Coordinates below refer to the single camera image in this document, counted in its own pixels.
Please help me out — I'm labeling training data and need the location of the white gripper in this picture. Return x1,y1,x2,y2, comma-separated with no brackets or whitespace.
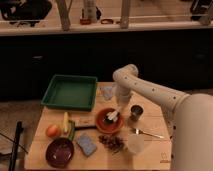
106,85,132,122

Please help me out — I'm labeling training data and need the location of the metal spoon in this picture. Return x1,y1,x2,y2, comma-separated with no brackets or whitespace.
132,128,164,139

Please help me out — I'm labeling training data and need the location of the wooden handled brush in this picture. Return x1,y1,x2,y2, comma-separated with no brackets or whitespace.
72,117,96,130

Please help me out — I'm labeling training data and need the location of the dark dried grape bunch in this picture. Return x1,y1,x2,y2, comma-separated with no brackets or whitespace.
99,135,124,153

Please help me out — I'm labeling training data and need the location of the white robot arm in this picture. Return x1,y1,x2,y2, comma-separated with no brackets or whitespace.
112,64,213,171

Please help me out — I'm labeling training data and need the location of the small metal cup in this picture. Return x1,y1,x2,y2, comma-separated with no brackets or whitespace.
130,105,143,122

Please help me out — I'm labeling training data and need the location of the dark maroon bowl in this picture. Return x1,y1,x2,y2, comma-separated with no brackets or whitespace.
45,137,74,168

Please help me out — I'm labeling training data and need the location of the green plastic tray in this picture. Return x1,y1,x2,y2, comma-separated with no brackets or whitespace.
41,75,97,111

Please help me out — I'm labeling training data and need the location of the translucent plastic cup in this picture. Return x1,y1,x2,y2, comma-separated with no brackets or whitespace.
126,134,144,155

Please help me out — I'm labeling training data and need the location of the orange peach fruit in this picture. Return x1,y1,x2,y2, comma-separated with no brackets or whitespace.
46,125,61,138

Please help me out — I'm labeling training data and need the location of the blue sponge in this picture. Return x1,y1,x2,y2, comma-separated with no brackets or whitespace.
76,133,97,157

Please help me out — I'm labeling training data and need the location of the black stand pole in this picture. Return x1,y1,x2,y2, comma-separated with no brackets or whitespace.
8,121,23,171

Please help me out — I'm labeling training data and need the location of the light blue cloth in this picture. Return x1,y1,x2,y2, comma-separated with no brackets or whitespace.
101,86,114,100

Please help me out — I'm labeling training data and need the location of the red bowl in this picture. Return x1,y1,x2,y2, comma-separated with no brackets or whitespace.
95,108,124,134

